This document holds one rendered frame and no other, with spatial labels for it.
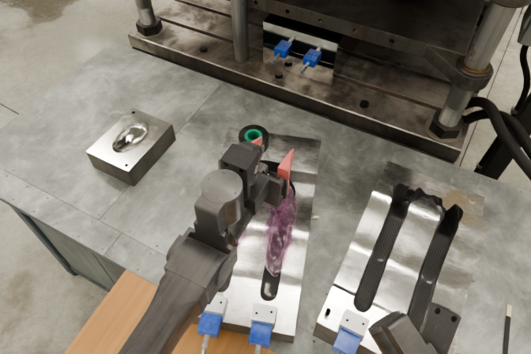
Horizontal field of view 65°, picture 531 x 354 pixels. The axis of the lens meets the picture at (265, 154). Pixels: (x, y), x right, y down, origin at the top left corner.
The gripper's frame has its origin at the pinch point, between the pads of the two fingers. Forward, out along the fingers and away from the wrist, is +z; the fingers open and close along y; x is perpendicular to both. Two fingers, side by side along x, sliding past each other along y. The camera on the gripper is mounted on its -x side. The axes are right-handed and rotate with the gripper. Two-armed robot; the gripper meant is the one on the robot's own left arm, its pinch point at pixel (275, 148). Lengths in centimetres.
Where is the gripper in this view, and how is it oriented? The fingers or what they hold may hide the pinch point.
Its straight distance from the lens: 73.7
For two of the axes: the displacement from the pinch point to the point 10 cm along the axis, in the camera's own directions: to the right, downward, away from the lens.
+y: -9.0, -3.4, 2.8
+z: 4.4, -6.7, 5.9
